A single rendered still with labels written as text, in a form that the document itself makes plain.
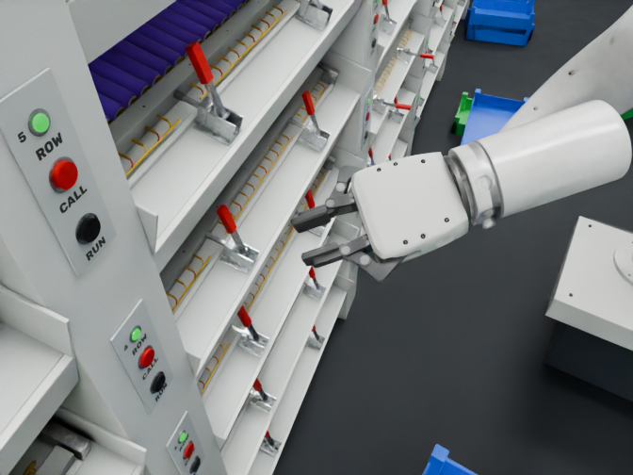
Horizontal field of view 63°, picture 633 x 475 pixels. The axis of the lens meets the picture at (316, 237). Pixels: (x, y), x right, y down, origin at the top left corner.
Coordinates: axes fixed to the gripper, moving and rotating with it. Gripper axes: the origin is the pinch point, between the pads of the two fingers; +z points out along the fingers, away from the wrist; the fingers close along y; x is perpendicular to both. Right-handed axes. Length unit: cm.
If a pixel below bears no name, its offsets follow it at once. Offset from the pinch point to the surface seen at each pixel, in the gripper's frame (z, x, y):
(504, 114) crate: -72, -137, 70
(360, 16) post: -15.9, -18.8, 40.0
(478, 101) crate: -64, -134, 77
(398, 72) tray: -28, -69, 60
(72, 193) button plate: 10.6, 26.6, -1.7
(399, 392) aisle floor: -1, -86, -17
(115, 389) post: 17.4, 13.3, -11.1
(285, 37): -3.6, -1.1, 26.5
